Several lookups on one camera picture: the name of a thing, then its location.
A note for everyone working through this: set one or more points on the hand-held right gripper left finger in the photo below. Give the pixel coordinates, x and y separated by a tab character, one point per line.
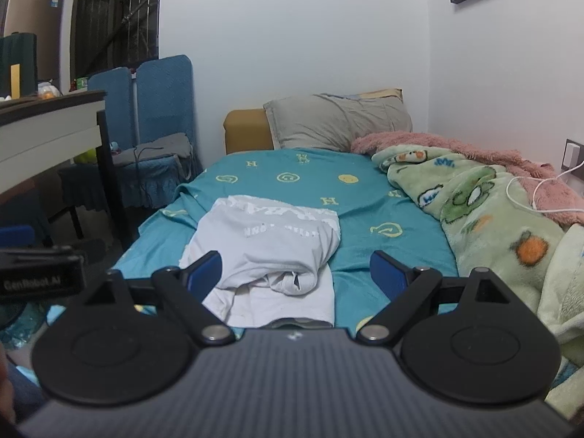
206	274

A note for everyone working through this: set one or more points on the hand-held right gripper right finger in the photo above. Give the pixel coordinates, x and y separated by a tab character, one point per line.
387	273

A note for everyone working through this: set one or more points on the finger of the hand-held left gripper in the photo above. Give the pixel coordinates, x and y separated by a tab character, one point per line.
93	250
16	237

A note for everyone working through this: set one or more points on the white t-shirt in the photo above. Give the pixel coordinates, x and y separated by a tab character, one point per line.
255	255

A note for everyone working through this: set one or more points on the teal plastic bag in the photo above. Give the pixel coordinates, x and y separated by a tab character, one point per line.
23	326

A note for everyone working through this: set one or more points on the teal patterned bed sheet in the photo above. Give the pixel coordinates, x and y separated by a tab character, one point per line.
365	219

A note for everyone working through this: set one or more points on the yellow-green ball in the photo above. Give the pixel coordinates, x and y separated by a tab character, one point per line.
85	157

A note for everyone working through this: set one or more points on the green cartoon fleece blanket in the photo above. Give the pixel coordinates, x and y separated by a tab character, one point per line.
479	219

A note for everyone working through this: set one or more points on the white desk with dark top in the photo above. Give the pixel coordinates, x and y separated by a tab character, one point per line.
41	132

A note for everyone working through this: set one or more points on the person's blue jeans leg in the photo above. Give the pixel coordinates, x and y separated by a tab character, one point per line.
23	388

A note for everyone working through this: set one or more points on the grey cloth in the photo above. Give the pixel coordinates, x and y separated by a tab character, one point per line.
155	150

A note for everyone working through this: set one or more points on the pink fleece blanket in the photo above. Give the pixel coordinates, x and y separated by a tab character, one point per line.
461	143

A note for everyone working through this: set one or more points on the mustard yellow headboard cushion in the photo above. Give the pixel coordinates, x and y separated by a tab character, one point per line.
246	130

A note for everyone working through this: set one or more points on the blue covered chair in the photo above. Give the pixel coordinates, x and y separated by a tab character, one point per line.
166	100
109	100

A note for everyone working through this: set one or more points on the grey pillow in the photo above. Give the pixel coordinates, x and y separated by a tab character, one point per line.
337	121

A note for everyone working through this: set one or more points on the yellow patterned pillow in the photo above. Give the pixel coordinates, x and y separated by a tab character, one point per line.
383	94

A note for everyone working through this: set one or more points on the dark green padded panel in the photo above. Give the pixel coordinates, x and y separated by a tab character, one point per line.
23	50

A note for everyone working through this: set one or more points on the cardboard box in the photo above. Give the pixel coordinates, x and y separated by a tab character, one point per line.
34	27

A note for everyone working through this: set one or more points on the white charger plug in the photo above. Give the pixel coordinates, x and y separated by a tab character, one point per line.
571	155

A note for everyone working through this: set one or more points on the window with black grille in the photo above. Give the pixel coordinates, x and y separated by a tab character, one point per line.
116	13

